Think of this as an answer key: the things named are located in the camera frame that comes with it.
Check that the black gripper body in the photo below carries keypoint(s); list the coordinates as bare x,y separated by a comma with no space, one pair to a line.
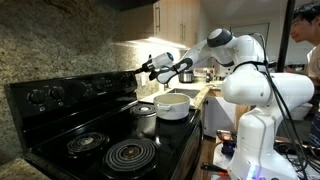
147,67

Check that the kitchen sink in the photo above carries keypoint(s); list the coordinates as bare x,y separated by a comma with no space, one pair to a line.
186,92

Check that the white base cabinet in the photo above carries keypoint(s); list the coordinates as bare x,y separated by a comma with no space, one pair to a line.
216,120

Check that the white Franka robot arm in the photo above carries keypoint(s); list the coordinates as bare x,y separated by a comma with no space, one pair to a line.
260,140

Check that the white plate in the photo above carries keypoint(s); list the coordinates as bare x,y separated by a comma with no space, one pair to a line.
215,84

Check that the light wooden wall cabinet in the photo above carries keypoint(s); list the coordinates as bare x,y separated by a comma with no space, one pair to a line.
173,20

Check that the white bowl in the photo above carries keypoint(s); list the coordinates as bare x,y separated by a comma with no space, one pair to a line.
305,111

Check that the black and orange device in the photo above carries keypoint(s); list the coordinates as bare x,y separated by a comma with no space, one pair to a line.
226,141

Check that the white wall outlet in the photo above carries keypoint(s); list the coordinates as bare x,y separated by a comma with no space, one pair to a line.
143,81

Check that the small coil burner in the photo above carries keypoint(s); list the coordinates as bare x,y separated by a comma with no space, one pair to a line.
75,145
136,110

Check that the white cooking pot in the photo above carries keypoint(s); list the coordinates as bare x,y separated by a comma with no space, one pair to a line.
173,110

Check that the black stove knob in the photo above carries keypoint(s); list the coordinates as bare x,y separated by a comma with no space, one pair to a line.
57,93
131,78
37,97
124,79

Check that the black vertical pole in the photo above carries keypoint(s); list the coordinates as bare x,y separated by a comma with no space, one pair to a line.
286,33

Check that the curved metal faucet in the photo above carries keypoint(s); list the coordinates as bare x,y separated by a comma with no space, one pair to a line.
164,86

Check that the black electric stove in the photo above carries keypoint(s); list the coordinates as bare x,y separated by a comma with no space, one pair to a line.
100,123

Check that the large coil burner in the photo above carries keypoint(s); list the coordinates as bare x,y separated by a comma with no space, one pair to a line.
115,156

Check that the person in white shirt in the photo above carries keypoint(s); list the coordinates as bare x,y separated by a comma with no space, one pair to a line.
313,63

